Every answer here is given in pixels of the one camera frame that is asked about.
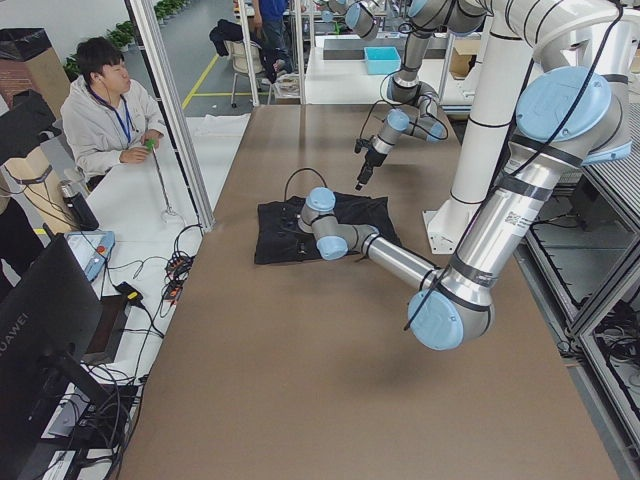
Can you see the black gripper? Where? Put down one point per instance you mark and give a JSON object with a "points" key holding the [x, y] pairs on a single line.
{"points": [[291, 228], [371, 160]]}

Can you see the black t-shirt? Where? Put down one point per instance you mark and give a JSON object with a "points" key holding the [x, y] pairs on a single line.
{"points": [[349, 209]]}

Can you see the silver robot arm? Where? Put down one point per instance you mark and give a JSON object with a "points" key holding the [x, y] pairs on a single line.
{"points": [[415, 102], [552, 97]]}

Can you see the blue plastic bin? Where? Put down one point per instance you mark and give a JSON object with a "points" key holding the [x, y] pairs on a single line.
{"points": [[381, 60]]}

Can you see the metal grabber tool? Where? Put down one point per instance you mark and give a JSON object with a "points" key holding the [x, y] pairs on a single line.
{"points": [[168, 215]]}

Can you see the blue teach pendant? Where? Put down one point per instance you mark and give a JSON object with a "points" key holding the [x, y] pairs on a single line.
{"points": [[91, 249]]}

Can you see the seated person in white hoodie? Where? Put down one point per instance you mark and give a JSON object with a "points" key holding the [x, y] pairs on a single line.
{"points": [[108, 118]]}

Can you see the black water bottle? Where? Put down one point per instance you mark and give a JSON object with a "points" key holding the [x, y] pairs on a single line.
{"points": [[77, 205]]}

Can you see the black computer monitor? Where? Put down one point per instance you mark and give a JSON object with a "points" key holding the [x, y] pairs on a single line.
{"points": [[47, 322]]}

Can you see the aluminium cage frame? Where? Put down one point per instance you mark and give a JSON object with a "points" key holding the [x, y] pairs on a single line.
{"points": [[150, 42]]}

